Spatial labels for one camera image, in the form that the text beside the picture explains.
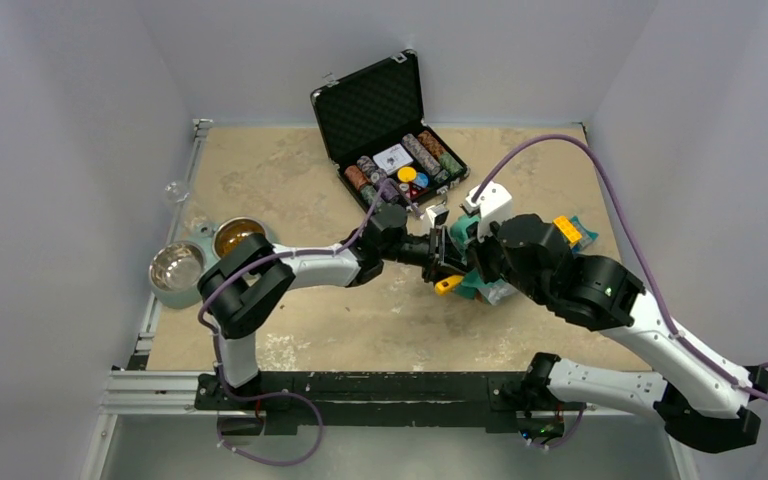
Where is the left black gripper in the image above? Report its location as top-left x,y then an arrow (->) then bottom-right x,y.
379,224 -> 477,286

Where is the yellow plastic scoop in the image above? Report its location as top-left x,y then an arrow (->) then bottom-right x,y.
434,275 -> 464,296

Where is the green dog food bag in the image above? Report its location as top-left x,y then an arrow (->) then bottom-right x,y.
449,214 -> 517,305

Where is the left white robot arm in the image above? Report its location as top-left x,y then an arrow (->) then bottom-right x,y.
197,204 -> 469,409

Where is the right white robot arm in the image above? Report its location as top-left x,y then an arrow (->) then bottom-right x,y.
466,214 -> 768,453

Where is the green double pet bowl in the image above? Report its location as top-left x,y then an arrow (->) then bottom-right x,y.
148,216 -> 277,310

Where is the toy brick block stack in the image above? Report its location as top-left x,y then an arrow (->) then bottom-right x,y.
553,216 -> 599,253

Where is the black poker chip case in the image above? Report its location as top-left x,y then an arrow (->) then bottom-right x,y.
310,49 -> 470,210

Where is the clear glass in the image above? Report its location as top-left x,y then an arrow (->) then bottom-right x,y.
163,180 -> 191,209

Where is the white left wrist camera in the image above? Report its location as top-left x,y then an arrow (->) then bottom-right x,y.
421,204 -> 450,230

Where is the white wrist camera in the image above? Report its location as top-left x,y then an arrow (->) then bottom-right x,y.
462,181 -> 514,242
421,204 -> 450,230

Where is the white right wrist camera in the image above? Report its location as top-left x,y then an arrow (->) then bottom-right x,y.
462,181 -> 514,242

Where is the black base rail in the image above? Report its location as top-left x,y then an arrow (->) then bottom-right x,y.
194,371 -> 581,435

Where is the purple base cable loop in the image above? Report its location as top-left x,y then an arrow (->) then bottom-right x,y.
216,392 -> 326,469

